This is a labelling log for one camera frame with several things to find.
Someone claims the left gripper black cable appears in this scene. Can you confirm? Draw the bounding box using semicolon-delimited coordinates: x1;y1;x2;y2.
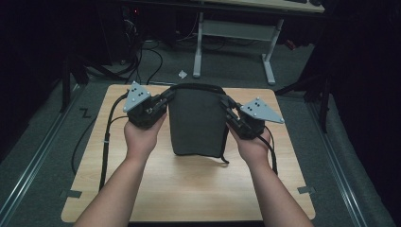
98;90;131;192

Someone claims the bundle of black floor cables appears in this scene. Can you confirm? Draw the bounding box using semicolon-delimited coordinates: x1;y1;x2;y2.
121;18;165;86

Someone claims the white frame desk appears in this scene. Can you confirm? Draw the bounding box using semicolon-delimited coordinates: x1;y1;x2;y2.
192;0;325;86

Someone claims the person's right hand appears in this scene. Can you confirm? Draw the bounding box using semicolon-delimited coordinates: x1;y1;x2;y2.
226;124;274;168

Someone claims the person's left hand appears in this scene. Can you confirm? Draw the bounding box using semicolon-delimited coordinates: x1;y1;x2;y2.
123;113;168;164

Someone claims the grey and yellow cloth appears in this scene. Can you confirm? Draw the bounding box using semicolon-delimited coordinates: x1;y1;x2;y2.
167;82;231;165

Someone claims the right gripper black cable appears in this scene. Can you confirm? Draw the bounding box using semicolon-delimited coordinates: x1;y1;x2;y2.
257;125;279;176

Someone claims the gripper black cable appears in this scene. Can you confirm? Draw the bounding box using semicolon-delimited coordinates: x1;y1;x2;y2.
257;125;279;176
98;90;131;192

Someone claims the grey tape piece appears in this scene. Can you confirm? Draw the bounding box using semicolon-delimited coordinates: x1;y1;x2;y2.
60;189;83;200
297;185;317;195

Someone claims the thin black floor cable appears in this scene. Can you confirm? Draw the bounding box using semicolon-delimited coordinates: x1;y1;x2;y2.
71;116;97;176

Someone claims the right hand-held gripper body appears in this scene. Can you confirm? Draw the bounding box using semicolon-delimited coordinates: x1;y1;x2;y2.
233;96;286;140

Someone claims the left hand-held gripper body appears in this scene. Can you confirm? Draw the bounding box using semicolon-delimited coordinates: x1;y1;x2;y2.
122;80;168;129

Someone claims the black metal stand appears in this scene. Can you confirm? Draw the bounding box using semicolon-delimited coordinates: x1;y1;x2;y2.
59;55;91;114
273;74;333;134

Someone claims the metal floor rail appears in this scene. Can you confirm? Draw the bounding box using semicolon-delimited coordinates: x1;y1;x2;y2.
305;101;369;227
0;84;81;227

